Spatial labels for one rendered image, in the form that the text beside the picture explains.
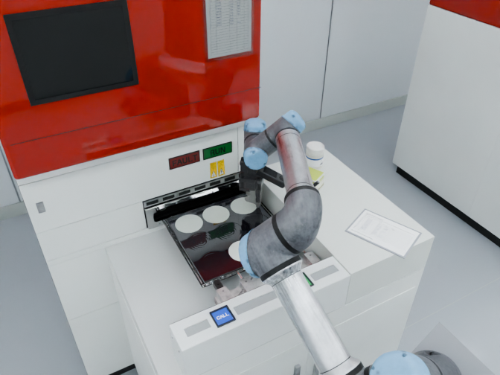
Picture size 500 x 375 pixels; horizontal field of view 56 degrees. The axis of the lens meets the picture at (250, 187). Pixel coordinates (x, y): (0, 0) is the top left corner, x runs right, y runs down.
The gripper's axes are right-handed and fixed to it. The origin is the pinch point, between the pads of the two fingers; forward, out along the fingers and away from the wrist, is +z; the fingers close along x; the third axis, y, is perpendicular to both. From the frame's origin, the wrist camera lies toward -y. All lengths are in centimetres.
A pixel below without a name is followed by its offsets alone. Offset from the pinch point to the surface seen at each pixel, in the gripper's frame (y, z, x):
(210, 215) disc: 17.1, 1.4, 7.5
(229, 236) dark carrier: 8.1, 1.4, 17.7
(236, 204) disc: 9.0, 1.3, 0.0
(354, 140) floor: -52, 91, -207
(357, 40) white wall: -45, 19, -241
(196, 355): 8, 0, 66
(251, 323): -6, -3, 56
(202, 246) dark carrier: 16.5, 1.4, 24.0
